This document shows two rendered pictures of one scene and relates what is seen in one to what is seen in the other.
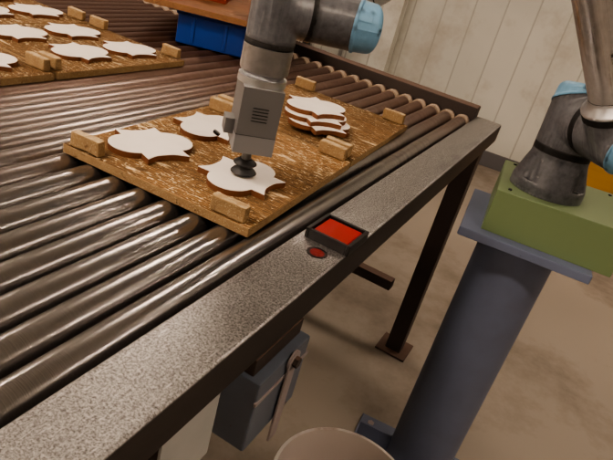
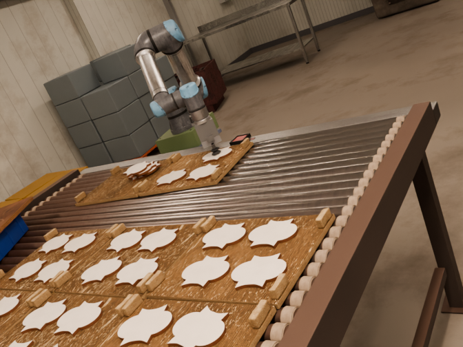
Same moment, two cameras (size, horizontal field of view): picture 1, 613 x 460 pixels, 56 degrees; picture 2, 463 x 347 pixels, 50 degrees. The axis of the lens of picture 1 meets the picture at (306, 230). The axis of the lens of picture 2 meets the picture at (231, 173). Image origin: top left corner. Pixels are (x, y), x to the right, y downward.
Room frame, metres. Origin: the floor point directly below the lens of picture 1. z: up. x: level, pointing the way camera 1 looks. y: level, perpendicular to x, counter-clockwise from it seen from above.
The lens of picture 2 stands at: (0.22, 2.07, 1.56)
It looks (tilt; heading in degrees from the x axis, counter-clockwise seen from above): 19 degrees down; 288
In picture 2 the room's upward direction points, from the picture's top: 23 degrees counter-clockwise
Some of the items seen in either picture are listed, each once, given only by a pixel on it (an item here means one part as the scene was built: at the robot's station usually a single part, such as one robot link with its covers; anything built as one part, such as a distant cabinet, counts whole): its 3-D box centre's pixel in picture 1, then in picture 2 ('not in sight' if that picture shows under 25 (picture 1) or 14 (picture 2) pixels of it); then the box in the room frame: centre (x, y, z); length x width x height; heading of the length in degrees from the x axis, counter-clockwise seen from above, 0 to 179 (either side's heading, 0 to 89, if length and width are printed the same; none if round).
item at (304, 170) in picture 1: (223, 157); (196, 169); (0.96, 0.18, 0.93); 0.41 x 0.35 x 0.02; 162
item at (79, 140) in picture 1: (88, 142); (216, 173); (0.82, 0.37, 0.95); 0.06 x 0.02 x 0.03; 72
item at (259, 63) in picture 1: (265, 59); (198, 114); (0.87, 0.13, 1.14); 0.08 x 0.08 x 0.05
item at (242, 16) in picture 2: not in sight; (249, 43); (1.78, -6.60, 0.55); 2.14 x 0.84 x 1.11; 165
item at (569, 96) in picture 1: (580, 116); (172, 100); (1.18, -0.47, 1.13); 0.13 x 0.12 x 0.14; 17
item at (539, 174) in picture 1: (554, 168); (180, 120); (1.18, -0.47, 1.01); 0.15 x 0.15 x 0.10
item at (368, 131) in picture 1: (316, 119); (127, 181); (1.36, 0.05, 0.93); 0.41 x 0.35 x 0.02; 161
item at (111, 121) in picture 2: not in sight; (125, 106); (3.13, -3.96, 0.68); 1.38 x 0.92 x 1.37; 75
